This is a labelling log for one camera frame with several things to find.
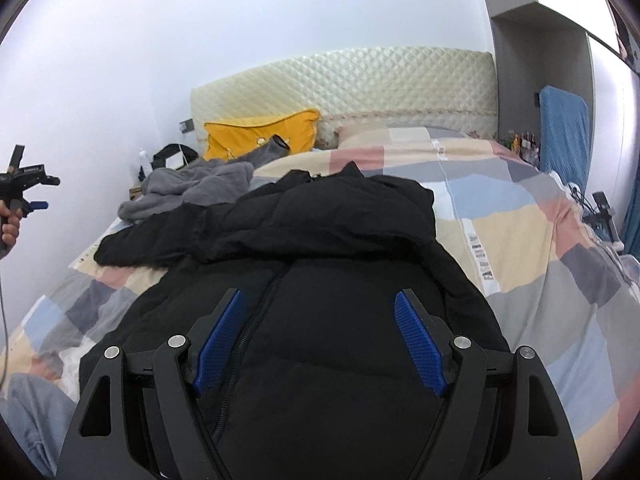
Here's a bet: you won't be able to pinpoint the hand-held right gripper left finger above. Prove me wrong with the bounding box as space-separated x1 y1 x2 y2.
56 287 248 480

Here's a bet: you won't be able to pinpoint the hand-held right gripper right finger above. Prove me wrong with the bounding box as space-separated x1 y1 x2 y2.
394 288 583 480

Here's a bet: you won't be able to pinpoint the black puffer jacket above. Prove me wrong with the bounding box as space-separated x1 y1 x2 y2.
79 161 511 480

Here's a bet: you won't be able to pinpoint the person's left hand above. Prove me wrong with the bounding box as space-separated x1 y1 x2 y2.
0 201 24 262

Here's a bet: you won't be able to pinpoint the black bag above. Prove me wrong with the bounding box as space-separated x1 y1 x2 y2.
151 144 201 169

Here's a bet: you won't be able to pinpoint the pastel checkered duvet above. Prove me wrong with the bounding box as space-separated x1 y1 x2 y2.
0 125 640 480

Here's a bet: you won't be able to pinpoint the grey fleece garment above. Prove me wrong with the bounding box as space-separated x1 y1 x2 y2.
117 157 256 222

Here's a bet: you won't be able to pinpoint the dark grey sock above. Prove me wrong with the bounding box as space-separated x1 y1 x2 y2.
247 135 291 167

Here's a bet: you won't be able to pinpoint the person's grey pants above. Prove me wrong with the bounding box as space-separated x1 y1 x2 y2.
0 372 79 479

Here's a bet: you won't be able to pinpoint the yellow pillow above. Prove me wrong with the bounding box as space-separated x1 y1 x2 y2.
203 108 321 161

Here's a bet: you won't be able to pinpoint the row of small bottles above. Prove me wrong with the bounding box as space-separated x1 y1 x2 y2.
507 130 541 167

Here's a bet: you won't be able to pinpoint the blue curtain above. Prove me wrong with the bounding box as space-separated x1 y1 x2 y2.
622 180 640 261

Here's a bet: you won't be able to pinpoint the blue towel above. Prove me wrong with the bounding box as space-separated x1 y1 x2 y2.
539 85 590 192

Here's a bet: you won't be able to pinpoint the cream quilted headboard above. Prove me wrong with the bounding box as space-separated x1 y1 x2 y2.
190 46 498 150

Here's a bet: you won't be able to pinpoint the grey wardrobe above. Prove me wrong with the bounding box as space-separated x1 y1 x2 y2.
472 0 640 201

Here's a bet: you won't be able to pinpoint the white charging cable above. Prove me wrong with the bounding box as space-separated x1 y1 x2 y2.
176 130 194 167

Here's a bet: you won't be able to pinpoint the black tripod mount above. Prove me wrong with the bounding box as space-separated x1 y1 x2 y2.
580 190 624 247

